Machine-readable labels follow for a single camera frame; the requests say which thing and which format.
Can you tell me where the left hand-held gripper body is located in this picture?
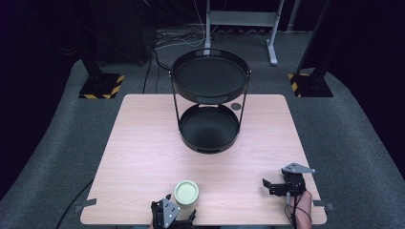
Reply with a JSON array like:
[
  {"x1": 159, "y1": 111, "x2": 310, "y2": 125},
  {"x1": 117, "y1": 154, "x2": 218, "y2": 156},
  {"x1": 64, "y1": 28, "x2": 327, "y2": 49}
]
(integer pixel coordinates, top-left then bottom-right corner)
[{"x1": 150, "y1": 196, "x2": 196, "y2": 229}]

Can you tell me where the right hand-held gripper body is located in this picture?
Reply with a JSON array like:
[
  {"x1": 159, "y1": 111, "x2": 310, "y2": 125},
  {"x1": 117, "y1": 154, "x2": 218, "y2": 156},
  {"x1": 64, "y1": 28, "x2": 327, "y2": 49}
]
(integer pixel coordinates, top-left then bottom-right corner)
[{"x1": 280, "y1": 162, "x2": 317, "y2": 197}]

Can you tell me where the pale green lidded cup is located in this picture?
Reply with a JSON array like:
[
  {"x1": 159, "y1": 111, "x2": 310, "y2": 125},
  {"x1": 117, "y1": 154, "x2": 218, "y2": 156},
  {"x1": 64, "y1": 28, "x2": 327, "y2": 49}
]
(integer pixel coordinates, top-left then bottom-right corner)
[{"x1": 173, "y1": 179, "x2": 201, "y2": 210}]

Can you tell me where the black two-tier round rack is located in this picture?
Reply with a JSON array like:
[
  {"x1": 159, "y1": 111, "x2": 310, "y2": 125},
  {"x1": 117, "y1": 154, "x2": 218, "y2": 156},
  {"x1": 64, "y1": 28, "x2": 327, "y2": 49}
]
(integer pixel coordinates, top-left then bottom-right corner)
[{"x1": 168, "y1": 48, "x2": 252, "y2": 156}]

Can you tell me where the person's right hand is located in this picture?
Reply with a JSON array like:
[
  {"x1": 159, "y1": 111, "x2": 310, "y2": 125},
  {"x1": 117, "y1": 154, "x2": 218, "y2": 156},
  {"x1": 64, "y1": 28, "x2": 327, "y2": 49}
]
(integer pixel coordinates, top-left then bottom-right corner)
[{"x1": 286, "y1": 190, "x2": 314, "y2": 229}]

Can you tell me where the black stand with striped base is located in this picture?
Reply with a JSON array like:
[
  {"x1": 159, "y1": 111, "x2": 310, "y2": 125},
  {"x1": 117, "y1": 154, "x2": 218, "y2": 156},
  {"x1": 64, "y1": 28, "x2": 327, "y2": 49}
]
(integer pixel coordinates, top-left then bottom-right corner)
[
  {"x1": 65, "y1": 0, "x2": 126, "y2": 100},
  {"x1": 287, "y1": 0, "x2": 334, "y2": 98}
]

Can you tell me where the grey table bracket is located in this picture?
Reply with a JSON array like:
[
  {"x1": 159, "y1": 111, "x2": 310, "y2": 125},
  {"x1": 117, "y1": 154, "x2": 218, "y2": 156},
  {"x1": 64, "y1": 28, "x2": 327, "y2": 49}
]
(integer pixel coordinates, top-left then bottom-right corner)
[
  {"x1": 74, "y1": 198, "x2": 97, "y2": 213},
  {"x1": 312, "y1": 199, "x2": 336, "y2": 212}
]

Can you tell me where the black floor cable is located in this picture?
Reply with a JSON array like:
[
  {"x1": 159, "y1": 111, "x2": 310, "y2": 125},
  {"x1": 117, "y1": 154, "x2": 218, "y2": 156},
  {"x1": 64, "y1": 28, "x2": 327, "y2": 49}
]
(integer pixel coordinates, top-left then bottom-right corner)
[
  {"x1": 141, "y1": 47, "x2": 173, "y2": 95},
  {"x1": 54, "y1": 178, "x2": 96, "y2": 229}
]

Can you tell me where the tangle of floor cables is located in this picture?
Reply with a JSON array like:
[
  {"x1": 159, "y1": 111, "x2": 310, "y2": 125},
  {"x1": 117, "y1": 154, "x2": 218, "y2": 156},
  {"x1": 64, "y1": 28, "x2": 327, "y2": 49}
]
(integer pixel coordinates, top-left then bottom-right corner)
[{"x1": 153, "y1": 0, "x2": 229, "y2": 52}]

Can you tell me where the grey metal desk frame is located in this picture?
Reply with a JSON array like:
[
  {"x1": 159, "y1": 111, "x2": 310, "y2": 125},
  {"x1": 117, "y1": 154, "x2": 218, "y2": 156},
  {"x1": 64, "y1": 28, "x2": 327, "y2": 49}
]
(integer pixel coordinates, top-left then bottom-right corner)
[{"x1": 203, "y1": 0, "x2": 302, "y2": 67}]

